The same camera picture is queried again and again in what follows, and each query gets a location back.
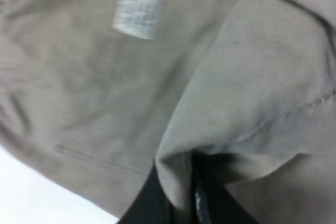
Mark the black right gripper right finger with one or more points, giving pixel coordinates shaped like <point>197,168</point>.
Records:
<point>212,201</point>

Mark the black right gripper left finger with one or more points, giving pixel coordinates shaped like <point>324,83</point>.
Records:
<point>151,205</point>

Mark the khaki shorts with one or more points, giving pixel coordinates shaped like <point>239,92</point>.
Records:
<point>97,93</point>

